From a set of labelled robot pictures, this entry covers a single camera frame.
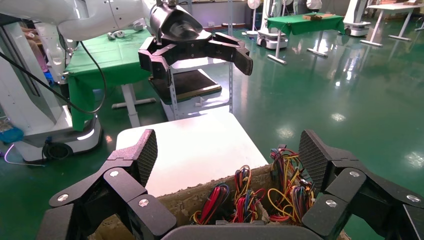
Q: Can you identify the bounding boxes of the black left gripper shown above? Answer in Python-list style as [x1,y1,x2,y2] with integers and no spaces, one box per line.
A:
[138,4,254,80]

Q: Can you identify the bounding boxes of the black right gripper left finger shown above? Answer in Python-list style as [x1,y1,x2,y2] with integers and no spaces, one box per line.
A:
[36,129,178,240]

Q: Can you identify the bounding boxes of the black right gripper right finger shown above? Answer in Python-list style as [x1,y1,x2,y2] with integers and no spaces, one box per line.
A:
[298,129,424,240]

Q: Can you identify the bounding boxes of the power supply with red loop wire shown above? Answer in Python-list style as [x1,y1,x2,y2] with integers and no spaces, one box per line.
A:
[267,144,316,224]

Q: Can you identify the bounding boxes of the dark board with wood edge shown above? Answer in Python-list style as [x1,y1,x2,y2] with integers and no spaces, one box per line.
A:
[149,69,223,102]

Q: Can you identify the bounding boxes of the grey metal shelf rack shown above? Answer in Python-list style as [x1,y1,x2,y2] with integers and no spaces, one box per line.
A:
[158,0,234,122]

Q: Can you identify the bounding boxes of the brown cardboard divider box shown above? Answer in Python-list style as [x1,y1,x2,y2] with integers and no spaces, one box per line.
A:
[89,163,352,240]

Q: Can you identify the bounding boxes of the white table leg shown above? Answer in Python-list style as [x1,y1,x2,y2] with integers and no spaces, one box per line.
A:
[111,83,157,128]

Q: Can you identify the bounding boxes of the white wheeled robot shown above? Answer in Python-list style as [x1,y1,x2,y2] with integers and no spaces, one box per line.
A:
[256,0,289,51]
[342,0,373,37]

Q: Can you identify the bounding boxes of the white standing fan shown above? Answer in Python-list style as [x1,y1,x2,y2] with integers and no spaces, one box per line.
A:
[245,0,263,37]

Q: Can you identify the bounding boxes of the large green tablecloth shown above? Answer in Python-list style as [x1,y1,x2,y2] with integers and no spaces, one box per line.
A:
[64,28,157,132]

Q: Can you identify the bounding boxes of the small green tablecloth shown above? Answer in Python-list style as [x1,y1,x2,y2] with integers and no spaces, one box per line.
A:
[266,13,346,37]

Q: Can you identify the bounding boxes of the white wheeled robot body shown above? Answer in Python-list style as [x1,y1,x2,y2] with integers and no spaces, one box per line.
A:
[0,23,104,163]

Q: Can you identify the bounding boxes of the blue cloth bundle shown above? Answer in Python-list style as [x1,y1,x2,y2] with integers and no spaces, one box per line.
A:
[0,127,25,145]

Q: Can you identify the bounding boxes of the wooden pieces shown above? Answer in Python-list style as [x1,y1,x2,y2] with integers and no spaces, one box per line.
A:
[302,12,335,21]

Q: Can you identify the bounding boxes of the person in pink top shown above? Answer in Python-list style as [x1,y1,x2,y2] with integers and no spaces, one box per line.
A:
[19,26,51,74]

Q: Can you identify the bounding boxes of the white desk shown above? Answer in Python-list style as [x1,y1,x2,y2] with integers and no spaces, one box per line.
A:
[359,1,424,48]

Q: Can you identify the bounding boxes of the white table frame legs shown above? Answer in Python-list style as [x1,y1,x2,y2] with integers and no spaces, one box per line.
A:
[267,31,329,66]

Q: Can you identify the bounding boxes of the thin purple cable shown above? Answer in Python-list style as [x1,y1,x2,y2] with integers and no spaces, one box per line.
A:
[3,144,46,167]

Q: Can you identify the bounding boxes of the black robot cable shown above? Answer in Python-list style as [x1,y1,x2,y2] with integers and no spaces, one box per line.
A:
[0,41,108,116]

